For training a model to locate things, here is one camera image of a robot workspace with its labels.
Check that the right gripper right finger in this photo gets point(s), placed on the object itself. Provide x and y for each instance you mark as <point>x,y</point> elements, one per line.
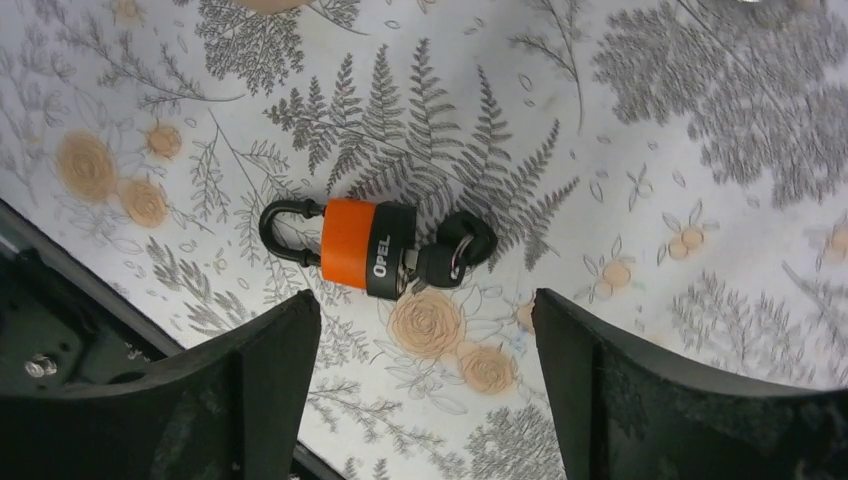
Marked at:
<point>625,408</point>

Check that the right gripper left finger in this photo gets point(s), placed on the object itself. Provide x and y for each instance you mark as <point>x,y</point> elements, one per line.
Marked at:
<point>229,408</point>

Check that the floral table mat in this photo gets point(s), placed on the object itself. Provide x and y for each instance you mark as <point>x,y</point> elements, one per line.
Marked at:
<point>677,168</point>

